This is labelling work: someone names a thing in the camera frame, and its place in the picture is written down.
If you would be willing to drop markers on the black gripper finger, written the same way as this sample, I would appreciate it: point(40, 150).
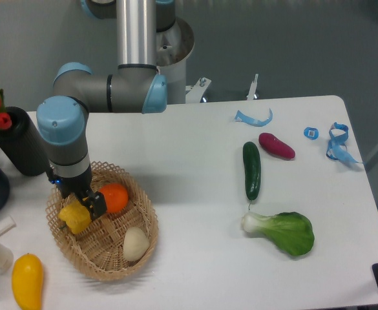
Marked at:
point(94, 210)

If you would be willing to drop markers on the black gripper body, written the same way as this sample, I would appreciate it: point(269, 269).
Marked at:
point(79, 186)

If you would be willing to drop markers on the yellow bell pepper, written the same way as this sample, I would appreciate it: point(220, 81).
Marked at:
point(76, 217)

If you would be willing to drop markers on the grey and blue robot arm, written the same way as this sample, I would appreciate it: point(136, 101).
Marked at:
point(137, 86)

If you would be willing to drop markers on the woven wicker basket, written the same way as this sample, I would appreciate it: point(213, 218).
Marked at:
point(97, 252)

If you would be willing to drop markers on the orange fruit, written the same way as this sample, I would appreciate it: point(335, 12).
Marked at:
point(116, 197)

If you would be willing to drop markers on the black ribbed vase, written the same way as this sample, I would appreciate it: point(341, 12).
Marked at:
point(22, 144)

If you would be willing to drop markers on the small white block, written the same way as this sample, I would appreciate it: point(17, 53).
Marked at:
point(6, 224)

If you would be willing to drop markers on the yellow mango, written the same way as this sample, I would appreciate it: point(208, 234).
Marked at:
point(27, 282)

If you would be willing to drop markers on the green cucumber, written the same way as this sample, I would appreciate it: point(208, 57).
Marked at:
point(252, 170)

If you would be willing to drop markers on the curved blue tape strip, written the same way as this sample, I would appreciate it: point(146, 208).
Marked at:
point(242, 118)

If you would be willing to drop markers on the purple sweet potato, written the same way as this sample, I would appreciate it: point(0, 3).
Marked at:
point(275, 147)

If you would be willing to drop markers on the green bok choy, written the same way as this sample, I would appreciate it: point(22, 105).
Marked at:
point(291, 232)

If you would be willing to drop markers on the tangled blue tape strip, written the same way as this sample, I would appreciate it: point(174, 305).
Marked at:
point(336, 147)

